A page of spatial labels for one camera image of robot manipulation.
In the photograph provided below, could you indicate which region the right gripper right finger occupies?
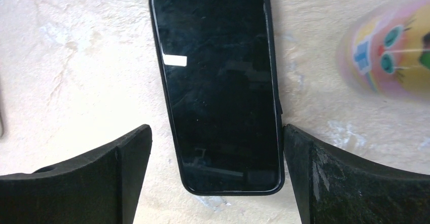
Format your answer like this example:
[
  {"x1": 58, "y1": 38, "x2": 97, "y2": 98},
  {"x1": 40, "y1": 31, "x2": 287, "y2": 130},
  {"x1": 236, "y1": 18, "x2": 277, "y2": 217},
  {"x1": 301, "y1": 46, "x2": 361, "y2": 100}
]
[{"x1": 283, "y1": 124, "x2": 429, "y2": 223}]

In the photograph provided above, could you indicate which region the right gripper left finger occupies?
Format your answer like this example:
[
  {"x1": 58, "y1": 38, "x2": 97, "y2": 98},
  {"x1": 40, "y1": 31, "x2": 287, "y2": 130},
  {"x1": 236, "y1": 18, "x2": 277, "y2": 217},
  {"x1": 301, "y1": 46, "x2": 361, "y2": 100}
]
[{"x1": 1, "y1": 125, "x2": 152, "y2": 223}]

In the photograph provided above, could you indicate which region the black phone without case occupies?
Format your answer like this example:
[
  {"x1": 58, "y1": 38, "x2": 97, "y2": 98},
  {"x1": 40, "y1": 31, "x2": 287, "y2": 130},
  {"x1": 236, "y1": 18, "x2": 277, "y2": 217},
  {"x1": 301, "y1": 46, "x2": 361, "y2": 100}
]
[{"x1": 149, "y1": 0, "x2": 285, "y2": 196}]

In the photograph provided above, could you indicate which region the white phone case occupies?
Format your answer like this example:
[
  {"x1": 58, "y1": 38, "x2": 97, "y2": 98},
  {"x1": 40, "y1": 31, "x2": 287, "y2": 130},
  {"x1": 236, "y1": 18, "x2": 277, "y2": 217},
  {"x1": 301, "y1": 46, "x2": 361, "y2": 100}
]
[{"x1": 0, "y1": 98, "x2": 5, "y2": 137}]

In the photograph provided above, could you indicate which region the pink capped small bottle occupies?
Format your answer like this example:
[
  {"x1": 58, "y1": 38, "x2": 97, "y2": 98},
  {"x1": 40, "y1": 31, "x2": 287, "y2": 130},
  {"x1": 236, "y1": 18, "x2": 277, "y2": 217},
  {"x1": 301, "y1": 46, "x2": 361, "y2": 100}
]
[{"x1": 336, "y1": 0, "x2": 429, "y2": 101}]

